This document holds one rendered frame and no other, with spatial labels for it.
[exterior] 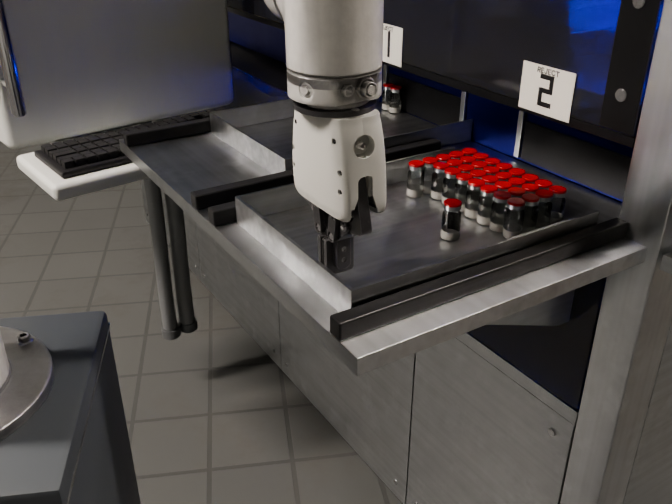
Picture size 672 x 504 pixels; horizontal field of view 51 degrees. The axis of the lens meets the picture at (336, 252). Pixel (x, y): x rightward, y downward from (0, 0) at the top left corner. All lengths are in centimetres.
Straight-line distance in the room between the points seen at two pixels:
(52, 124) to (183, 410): 86
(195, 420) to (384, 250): 121
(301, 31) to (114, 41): 92
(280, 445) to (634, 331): 111
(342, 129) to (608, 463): 64
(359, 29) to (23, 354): 42
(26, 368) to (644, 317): 68
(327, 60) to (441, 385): 80
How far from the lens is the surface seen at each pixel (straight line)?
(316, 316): 68
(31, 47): 144
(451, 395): 127
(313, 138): 64
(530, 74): 95
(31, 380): 67
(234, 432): 188
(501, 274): 75
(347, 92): 60
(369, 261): 77
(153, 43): 153
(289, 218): 87
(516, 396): 113
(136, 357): 219
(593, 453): 106
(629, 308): 93
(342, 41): 59
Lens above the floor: 125
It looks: 28 degrees down
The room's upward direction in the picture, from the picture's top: straight up
